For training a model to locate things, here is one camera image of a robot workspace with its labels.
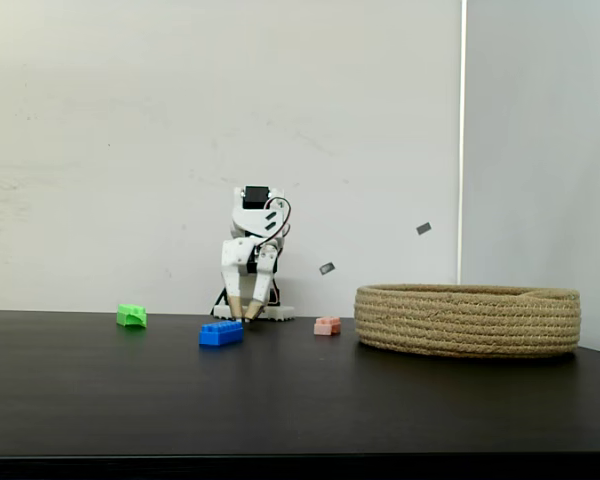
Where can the blue lego block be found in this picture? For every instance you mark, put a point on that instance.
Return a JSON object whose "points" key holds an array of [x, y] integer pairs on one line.
{"points": [[221, 334]]}

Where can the grey tape piece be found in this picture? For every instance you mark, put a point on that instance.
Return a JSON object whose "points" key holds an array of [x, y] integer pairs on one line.
{"points": [[424, 228], [327, 268]]}

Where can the pink lego block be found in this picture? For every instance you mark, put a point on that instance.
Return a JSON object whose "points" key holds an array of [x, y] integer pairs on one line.
{"points": [[326, 326]]}

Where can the green lego block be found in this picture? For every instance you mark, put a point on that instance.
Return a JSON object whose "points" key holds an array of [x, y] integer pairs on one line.
{"points": [[130, 316]]}

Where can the white vertical corner trim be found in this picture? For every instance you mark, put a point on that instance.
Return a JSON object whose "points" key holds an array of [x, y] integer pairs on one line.
{"points": [[462, 150]]}

